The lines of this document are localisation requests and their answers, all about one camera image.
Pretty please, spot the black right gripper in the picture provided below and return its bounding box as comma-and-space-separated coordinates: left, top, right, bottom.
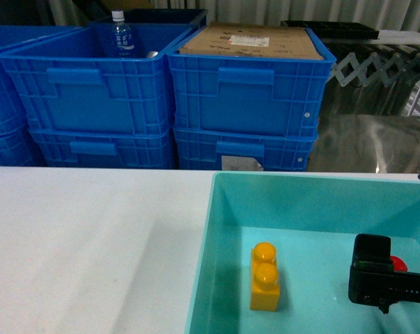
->
348, 234, 420, 312

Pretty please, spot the red one-stud block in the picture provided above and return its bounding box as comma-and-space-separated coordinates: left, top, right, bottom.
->
390, 255, 408, 272

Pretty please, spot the yellow two-stud block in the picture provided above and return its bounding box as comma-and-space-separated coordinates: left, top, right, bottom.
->
249, 241, 281, 312

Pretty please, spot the brown cardboard box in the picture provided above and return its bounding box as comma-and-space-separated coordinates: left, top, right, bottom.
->
179, 23, 323, 61

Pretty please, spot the teal plastic tray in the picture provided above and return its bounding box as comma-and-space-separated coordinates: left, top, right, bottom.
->
185, 172, 420, 333

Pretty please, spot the expandable roller conveyor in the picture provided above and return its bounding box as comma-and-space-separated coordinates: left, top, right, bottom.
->
323, 42, 420, 120

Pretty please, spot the lower right blue crate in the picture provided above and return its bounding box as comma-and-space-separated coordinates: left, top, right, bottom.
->
173, 127, 316, 171

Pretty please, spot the blue crate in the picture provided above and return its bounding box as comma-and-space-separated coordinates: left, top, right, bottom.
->
0, 24, 192, 135
173, 127, 316, 171
0, 127, 47, 167
167, 29, 336, 138
29, 129, 176, 169
0, 25, 77, 136

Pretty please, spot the upper right blue crate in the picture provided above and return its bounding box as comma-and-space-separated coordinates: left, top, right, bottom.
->
167, 29, 336, 138

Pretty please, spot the black plastic tray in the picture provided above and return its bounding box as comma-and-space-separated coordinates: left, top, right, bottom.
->
280, 20, 379, 40

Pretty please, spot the lower middle blue crate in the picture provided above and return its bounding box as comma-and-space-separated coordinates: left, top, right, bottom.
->
29, 129, 176, 169

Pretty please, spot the clear water bottle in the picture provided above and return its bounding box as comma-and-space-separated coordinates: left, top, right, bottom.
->
109, 10, 139, 58

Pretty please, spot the upper middle blue crate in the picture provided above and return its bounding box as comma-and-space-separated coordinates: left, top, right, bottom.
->
0, 24, 192, 135

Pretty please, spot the lower left blue crate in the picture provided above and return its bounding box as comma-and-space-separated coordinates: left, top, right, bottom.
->
0, 127, 47, 167

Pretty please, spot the upper left blue crate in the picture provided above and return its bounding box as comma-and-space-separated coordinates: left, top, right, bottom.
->
0, 25, 77, 136

